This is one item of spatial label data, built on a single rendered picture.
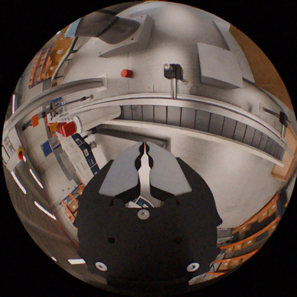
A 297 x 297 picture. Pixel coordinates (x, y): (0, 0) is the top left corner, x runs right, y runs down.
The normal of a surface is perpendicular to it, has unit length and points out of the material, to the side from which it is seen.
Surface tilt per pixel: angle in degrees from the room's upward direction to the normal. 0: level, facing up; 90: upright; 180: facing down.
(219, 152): 0
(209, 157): 0
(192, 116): 0
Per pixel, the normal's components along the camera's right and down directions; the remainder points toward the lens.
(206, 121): -0.45, 0.47
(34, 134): 0.88, 0.34
